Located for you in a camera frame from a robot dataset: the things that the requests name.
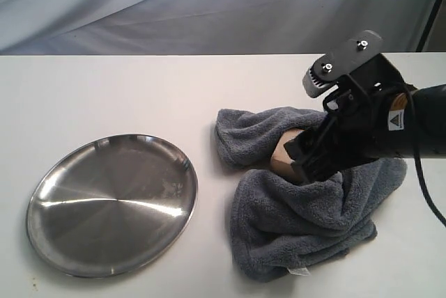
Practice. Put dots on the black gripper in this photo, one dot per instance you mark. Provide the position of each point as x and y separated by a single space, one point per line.
345 139

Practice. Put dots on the grey fleece towel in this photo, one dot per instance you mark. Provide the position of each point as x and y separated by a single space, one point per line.
275 225

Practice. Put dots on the round stainless steel plate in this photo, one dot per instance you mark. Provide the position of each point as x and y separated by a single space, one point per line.
112 206

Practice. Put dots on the white backdrop sheet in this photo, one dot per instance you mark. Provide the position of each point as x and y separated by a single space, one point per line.
204 26

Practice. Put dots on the black backdrop stand pole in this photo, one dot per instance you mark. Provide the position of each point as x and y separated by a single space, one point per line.
428 27

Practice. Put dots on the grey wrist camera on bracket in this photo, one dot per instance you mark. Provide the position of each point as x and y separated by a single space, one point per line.
356 67

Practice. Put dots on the wooden block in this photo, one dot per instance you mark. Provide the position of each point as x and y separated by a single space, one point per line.
280 161

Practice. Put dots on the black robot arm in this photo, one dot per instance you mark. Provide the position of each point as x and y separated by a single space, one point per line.
387 123

